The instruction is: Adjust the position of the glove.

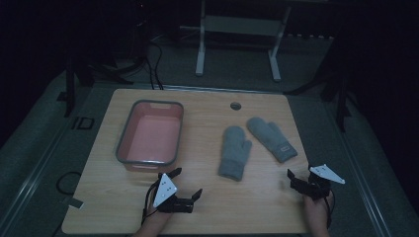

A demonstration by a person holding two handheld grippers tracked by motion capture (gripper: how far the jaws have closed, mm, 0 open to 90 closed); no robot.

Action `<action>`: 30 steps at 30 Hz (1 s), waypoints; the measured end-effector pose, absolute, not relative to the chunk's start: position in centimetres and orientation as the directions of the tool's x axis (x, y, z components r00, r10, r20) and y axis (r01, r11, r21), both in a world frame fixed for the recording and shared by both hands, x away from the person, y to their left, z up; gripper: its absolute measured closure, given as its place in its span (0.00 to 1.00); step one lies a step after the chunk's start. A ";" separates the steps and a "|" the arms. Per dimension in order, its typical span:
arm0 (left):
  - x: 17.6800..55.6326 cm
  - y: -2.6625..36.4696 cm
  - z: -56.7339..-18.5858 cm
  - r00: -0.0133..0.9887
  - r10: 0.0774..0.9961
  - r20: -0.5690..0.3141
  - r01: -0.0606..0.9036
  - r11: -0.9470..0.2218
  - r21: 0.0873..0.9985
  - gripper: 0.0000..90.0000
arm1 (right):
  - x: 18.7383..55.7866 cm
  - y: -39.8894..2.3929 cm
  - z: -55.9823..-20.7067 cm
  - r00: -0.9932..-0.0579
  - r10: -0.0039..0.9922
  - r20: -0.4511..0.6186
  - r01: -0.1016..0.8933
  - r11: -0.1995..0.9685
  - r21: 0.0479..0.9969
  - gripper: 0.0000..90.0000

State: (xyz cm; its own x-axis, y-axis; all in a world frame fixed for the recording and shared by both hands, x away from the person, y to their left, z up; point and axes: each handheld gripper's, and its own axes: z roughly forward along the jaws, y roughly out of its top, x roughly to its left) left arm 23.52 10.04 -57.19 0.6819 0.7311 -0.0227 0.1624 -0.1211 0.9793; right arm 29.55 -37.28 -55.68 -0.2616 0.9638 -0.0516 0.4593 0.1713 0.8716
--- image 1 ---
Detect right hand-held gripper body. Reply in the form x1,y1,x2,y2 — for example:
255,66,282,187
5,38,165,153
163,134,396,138
295,163,346,201

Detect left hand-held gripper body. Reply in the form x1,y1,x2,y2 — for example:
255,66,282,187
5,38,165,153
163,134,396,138
152,173,196,214

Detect pink bin with grey rim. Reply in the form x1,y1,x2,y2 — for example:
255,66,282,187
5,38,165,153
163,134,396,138
115,99,185,172

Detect grey mitten with label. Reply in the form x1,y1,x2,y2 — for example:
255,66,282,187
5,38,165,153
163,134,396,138
246,117,298,164

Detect plain grey mitten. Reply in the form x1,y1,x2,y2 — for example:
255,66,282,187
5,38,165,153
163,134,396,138
216,125,253,183

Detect person's left hand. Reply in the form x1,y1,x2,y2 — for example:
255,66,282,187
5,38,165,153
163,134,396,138
143,197,173,229

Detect person's right hand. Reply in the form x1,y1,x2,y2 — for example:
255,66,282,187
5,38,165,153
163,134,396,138
302,191,334,231

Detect black tripod stand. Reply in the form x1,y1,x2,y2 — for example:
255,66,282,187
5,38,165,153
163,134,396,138
284,36,355,133

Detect grey tape piece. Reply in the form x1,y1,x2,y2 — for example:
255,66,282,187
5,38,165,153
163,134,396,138
61,196,85,210

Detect black equipment stand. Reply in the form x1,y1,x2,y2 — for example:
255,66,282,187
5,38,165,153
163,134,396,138
56,0,149,119

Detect white metal stand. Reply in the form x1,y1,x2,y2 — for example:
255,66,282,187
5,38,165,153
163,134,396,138
180,0,293,83

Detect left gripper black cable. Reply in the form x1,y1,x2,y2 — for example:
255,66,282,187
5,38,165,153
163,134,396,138
140,180,163,227

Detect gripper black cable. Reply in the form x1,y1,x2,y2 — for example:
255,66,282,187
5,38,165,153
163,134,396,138
323,188,336,230
140,180,163,227

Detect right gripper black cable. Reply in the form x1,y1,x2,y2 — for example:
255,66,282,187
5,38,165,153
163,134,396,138
323,188,336,230

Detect black floor cables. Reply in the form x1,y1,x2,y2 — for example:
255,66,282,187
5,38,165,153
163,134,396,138
143,39,165,91

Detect black cable loop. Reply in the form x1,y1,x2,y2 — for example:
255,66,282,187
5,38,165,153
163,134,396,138
54,170,83,196

